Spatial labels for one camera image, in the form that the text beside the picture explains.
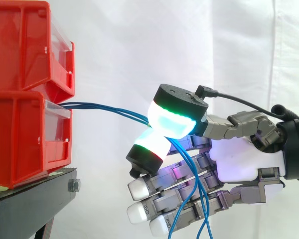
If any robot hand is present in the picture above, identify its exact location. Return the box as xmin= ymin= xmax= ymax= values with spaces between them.
xmin=125 ymin=84 xmax=287 ymax=237

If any blue cable bundle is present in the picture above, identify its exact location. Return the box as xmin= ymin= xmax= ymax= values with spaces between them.
xmin=60 ymin=102 xmax=213 ymax=239

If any red bin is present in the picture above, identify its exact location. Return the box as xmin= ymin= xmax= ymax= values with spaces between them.
xmin=0 ymin=91 xmax=73 ymax=189
xmin=0 ymin=0 xmax=75 ymax=104

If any black stand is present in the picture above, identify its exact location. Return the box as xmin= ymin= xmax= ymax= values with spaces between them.
xmin=0 ymin=166 xmax=81 ymax=239

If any thin black cable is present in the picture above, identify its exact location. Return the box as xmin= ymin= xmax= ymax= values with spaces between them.
xmin=194 ymin=85 xmax=277 ymax=117

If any black coiled cable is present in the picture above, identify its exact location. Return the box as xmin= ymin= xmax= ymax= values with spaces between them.
xmin=271 ymin=104 xmax=299 ymax=121

